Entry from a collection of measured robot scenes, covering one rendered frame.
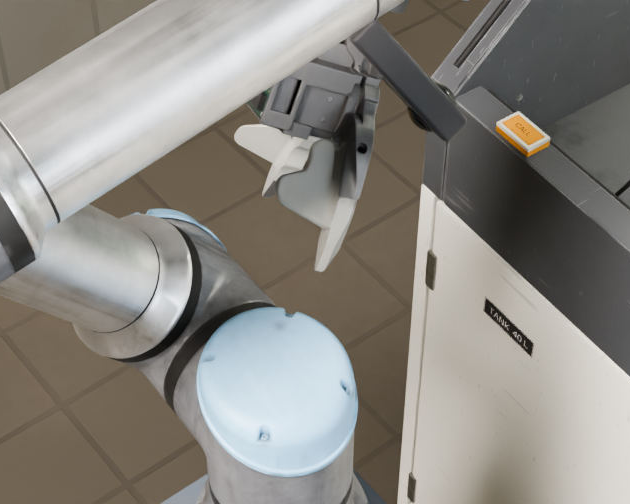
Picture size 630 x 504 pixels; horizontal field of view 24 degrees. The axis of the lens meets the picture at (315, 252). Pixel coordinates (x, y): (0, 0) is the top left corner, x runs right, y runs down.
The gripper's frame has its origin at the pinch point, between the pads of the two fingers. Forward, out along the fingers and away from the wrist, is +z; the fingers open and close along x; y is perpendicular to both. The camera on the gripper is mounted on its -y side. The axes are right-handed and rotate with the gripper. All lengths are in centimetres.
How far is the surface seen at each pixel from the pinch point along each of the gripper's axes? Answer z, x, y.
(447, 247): 12, -46, -37
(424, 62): 14, -178, -88
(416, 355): 31, -59, -46
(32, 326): 72, -135, -15
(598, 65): -13, -48, -48
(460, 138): -2.1, -39.1, -30.1
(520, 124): -6.8, -32.0, -32.3
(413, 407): 40, -63, -51
